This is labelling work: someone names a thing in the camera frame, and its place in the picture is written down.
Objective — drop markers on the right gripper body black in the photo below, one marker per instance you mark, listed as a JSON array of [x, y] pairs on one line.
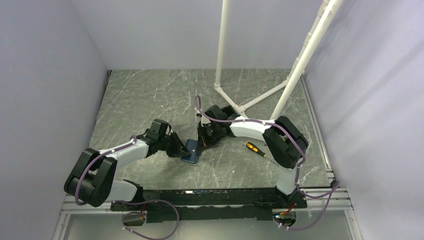
[[215, 133]]

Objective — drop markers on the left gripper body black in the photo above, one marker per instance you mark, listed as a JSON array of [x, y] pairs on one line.
[[170, 144]]

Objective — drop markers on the blue card holder wallet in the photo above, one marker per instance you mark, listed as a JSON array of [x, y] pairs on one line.
[[191, 145]]

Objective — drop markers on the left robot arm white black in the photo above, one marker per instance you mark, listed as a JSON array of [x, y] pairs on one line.
[[92, 179]]

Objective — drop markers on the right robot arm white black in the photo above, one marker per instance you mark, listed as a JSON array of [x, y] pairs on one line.
[[285, 142]]

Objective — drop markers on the black card storage box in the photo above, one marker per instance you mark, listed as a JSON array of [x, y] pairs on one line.
[[229, 111]]

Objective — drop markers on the orange black screwdriver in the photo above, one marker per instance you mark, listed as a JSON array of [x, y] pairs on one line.
[[253, 148]]

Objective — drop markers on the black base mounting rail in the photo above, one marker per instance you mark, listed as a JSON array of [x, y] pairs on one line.
[[158, 211]]

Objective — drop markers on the white pvc pipe frame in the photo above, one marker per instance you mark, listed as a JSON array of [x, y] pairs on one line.
[[270, 34]]

